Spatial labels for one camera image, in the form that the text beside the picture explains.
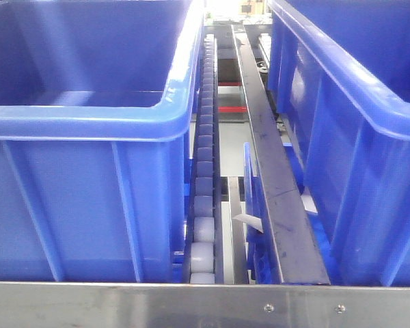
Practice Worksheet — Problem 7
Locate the blue bin lower shelf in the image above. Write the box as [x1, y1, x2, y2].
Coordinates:
[243, 143, 331, 286]

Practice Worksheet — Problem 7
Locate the white roller conveyor track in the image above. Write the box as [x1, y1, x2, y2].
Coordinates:
[183, 34, 224, 284]

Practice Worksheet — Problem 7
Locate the blue bin upper left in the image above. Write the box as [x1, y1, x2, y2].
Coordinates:
[0, 1, 203, 282]

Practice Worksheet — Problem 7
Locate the blue bin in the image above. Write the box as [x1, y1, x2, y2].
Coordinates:
[269, 1, 410, 286]
[0, 1, 203, 282]

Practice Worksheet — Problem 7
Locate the blue bin upper right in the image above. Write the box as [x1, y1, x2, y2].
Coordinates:
[269, 1, 410, 286]

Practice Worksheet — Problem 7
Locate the steel divider rail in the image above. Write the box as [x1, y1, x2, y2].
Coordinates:
[232, 25, 330, 285]

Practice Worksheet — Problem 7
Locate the right shelf steel front rail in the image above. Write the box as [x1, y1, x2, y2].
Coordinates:
[0, 282, 410, 327]

